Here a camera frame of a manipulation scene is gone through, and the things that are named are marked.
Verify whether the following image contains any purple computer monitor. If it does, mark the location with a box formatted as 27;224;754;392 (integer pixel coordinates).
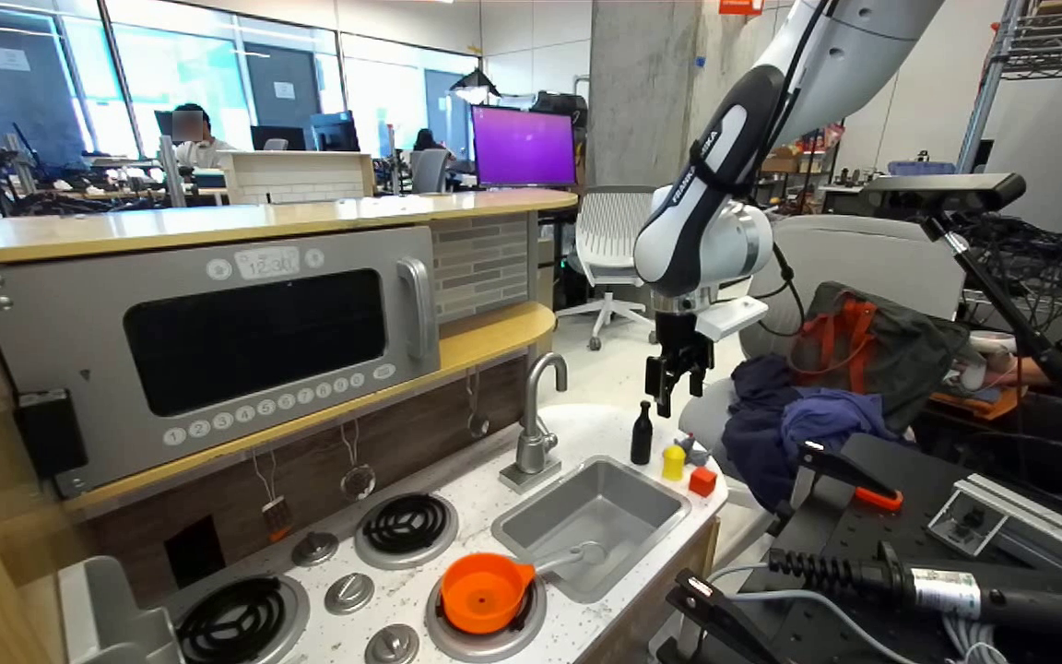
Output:
470;107;574;187

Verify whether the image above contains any black stereo camera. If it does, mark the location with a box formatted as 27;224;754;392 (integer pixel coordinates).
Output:
822;173;1025;216

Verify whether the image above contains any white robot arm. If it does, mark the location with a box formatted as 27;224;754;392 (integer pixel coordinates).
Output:
635;0;944;415

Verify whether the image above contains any red toy cup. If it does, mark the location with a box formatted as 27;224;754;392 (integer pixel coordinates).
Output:
689;467;718;499

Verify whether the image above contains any silver toy sink basin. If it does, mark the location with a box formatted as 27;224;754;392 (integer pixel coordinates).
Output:
490;457;689;603

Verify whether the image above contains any black toy bottle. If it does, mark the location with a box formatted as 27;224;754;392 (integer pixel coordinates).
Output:
629;399;651;463

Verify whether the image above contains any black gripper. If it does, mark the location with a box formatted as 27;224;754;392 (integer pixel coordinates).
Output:
645;313;716;415

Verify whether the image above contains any black orange clamp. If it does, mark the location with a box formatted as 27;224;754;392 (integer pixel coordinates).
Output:
794;444;902;514

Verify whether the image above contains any silver toy faucet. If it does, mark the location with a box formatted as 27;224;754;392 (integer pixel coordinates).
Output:
502;350;566;490

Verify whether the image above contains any blue cloth pile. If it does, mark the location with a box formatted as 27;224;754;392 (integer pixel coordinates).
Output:
722;354;887;514

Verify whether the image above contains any silver toy microwave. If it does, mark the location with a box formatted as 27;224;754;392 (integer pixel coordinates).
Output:
0;224;437;495

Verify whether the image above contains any white office chair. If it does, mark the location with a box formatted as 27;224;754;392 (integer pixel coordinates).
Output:
566;187;651;348

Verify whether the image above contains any orange toy pot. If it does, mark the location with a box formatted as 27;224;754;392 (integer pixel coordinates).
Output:
437;554;572;638

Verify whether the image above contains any black camera tripod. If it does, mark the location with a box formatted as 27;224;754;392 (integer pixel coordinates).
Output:
919;209;1062;393

